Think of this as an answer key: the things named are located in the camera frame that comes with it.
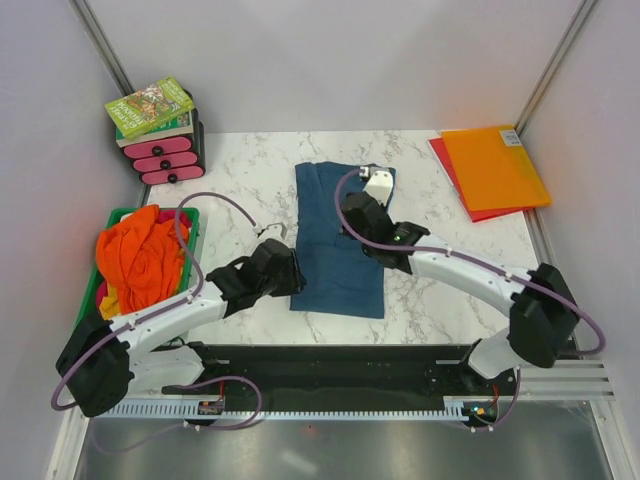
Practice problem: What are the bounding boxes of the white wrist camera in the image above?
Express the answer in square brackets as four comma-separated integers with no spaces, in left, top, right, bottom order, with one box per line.
[359,165,395,208]
[253,222,288,242]

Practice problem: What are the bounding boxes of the orange shirt in bin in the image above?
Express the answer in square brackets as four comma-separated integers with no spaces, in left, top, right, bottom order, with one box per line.
[95,203,193,315]

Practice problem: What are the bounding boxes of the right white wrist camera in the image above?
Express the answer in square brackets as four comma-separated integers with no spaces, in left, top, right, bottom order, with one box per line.
[359,165,395,208]

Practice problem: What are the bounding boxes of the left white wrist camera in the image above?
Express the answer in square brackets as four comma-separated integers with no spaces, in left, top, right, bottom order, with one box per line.
[253,222,288,242]

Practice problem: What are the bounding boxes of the black pink drawer organizer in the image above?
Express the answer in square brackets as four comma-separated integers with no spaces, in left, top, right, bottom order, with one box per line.
[118,108,206,186]

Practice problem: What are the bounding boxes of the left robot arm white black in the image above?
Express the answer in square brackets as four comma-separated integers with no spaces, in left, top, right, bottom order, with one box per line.
[51,238,305,418]

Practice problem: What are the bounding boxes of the blue polo shirt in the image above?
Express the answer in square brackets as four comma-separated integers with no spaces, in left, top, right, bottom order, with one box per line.
[290,162,385,319]

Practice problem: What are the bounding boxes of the dark green book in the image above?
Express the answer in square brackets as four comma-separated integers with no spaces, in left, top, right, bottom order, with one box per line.
[115,109,198,148]

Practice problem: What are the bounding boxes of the yellow shirt in bin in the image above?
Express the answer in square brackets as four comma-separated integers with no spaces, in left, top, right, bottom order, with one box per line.
[98,283,121,320]

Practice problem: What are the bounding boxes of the orange plastic folder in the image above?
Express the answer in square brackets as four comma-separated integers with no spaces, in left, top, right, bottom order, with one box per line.
[441,125,552,211]

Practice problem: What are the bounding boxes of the grey slotted cable duct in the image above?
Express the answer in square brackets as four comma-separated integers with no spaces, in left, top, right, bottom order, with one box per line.
[99,397,470,422]

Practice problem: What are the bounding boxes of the light green book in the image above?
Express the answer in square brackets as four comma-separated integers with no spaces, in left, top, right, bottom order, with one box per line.
[105,76,195,140]

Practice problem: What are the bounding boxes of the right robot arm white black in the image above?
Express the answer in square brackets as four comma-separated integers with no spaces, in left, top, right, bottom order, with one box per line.
[338,192,579,394]

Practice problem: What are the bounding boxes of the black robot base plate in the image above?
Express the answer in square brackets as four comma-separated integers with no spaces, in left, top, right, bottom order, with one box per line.
[191,342,515,413]

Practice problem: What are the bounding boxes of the red plastic folder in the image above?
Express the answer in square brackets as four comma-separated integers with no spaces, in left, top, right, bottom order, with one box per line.
[429,137,523,223]

